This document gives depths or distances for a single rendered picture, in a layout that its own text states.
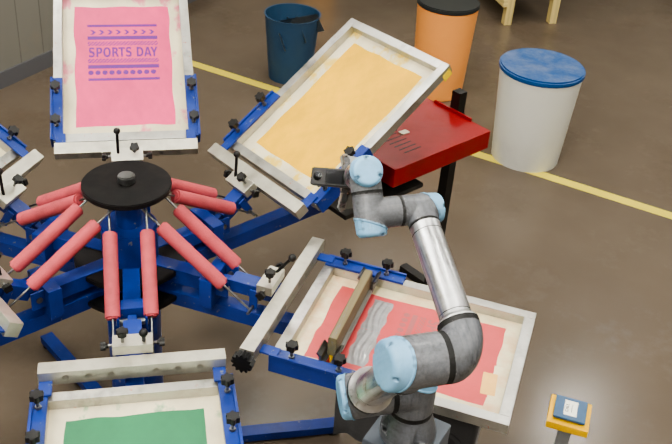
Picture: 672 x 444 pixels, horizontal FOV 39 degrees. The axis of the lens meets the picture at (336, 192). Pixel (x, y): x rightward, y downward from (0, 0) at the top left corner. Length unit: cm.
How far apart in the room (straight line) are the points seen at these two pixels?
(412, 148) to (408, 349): 216
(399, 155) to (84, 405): 174
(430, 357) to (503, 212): 388
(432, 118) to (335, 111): 65
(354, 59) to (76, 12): 126
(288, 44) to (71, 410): 441
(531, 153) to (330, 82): 252
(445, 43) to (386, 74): 298
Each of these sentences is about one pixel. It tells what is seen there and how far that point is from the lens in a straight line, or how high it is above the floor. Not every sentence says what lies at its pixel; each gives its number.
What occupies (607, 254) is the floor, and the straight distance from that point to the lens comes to 567.
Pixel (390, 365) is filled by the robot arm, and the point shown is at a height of 173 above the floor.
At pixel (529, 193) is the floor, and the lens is 608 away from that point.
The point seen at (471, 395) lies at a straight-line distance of 310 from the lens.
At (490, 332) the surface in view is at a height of 96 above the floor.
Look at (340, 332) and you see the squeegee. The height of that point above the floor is 106.
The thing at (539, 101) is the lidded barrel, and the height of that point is 53.
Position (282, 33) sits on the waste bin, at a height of 42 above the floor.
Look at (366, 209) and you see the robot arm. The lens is 220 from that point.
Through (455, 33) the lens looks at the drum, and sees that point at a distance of 683.
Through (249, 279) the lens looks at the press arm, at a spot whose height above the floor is 104.
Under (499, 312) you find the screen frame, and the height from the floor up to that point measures 98.
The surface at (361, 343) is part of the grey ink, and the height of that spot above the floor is 96.
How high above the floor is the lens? 306
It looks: 32 degrees down
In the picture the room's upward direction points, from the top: 5 degrees clockwise
